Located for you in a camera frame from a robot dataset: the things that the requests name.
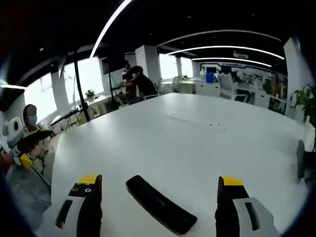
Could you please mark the black tripod stand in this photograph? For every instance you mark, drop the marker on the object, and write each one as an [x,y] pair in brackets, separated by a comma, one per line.
[83,98]

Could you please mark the black remote control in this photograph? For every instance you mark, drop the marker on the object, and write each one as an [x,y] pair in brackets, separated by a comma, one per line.
[160,205]

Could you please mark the blue water container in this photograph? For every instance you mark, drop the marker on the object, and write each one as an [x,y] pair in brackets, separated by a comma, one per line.
[210,77]

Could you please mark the white office chair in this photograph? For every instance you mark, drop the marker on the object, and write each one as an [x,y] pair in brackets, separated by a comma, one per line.
[225,84]

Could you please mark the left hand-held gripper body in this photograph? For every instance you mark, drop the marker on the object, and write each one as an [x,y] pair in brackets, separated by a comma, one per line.
[11,137]

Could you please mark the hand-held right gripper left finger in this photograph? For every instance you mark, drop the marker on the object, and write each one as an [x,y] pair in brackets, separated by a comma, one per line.
[64,217]

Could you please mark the potted green plant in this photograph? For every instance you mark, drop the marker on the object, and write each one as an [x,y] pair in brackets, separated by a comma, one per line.
[307,98]

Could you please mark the ceiling air unit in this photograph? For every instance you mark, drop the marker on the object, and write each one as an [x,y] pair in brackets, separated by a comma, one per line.
[240,54]

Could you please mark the small potted plant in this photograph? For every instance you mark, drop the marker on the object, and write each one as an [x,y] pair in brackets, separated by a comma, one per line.
[90,93]

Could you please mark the row of white desks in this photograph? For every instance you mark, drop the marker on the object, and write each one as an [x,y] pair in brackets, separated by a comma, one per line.
[205,89]

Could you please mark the long ceiling light strip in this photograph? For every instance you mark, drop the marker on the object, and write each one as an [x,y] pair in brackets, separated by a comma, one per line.
[95,49]

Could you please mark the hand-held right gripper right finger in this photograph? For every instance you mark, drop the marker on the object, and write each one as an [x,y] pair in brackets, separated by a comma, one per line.
[244,217]

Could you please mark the person's left hand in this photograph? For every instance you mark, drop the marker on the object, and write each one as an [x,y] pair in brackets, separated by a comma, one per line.
[5,161]

